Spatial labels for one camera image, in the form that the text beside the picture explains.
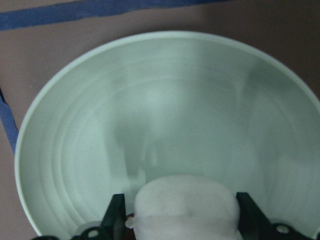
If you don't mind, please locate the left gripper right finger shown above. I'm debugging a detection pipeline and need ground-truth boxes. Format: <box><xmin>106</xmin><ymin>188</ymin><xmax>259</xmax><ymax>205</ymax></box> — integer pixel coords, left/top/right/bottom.
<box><xmin>236</xmin><ymin>192</ymin><xmax>304</xmax><ymax>240</ymax></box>

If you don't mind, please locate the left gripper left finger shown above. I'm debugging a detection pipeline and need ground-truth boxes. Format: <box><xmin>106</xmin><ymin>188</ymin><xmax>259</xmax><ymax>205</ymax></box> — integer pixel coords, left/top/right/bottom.
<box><xmin>72</xmin><ymin>193</ymin><xmax>126</xmax><ymax>240</ymax></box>

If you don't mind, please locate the white steamed bun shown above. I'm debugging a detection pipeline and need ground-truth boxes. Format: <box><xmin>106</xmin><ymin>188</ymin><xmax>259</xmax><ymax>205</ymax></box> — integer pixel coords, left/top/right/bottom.
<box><xmin>125</xmin><ymin>175</ymin><xmax>240</xmax><ymax>240</ymax></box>

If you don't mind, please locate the light green plate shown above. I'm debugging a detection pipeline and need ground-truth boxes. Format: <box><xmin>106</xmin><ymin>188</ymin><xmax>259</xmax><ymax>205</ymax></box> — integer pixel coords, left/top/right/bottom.
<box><xmin>15</xmin><ymin>31</ymin><xmax>320</xmax><ymax>240</ymax></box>

